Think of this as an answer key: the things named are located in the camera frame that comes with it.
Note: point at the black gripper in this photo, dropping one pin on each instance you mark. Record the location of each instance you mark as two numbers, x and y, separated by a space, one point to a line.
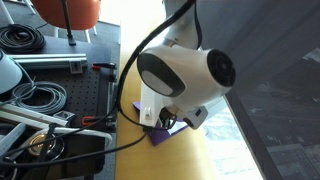
193 118

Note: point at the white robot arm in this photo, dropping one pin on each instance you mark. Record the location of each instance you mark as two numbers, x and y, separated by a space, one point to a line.
179 79

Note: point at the black perforated board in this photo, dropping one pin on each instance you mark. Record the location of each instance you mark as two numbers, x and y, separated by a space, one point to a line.
87 93

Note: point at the silver round tin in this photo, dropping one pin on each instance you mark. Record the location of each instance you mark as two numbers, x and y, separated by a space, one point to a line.
54 148

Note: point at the orange chair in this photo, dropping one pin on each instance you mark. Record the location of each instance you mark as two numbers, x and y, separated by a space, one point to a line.
82 14

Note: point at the aluminium extrusion bar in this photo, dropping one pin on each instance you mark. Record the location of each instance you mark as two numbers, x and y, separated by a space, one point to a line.
74 62

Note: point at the white aluminium rails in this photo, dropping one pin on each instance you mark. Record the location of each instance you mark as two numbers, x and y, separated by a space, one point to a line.
31 118

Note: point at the white dome object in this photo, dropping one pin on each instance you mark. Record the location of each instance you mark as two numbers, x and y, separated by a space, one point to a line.
10 73

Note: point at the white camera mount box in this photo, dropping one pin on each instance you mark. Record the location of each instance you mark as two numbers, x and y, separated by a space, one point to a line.
151 104

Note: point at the red handled clamp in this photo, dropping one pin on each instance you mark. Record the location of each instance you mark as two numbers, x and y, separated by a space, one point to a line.
98 66

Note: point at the orange handled clamp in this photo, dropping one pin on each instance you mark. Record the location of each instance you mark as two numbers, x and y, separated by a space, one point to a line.
98 121

